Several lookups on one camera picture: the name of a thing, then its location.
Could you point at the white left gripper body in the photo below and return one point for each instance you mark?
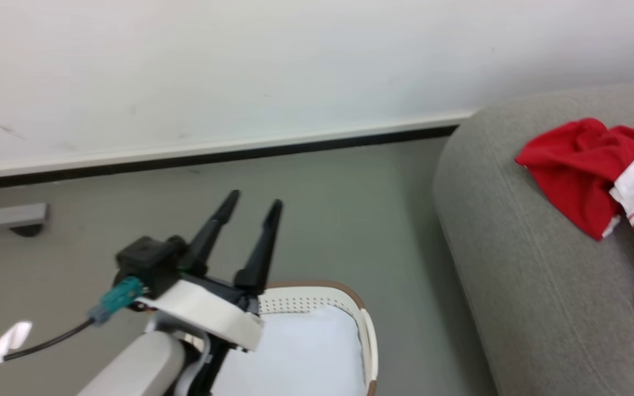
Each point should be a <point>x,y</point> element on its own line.
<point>207,311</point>

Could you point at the white and black baseboard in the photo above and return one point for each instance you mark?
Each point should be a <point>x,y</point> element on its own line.
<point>212,151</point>

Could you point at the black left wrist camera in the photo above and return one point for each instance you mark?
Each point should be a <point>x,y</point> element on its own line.
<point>149,261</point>

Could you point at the black round foot pad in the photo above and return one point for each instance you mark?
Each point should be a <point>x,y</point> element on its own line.
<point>26,230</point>

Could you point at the white plastic laundry basket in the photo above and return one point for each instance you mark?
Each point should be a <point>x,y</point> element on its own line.
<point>369,335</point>

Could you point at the red and white garment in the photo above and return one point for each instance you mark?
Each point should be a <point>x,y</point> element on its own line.
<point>580,170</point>

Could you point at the grey fabric sofa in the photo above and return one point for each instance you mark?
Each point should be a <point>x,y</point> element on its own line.
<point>536,286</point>

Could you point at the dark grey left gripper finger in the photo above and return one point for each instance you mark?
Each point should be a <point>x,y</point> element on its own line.
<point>212,231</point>
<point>262,247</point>

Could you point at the grey metal frame leg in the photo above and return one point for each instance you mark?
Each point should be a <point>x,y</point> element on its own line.
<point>3,215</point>

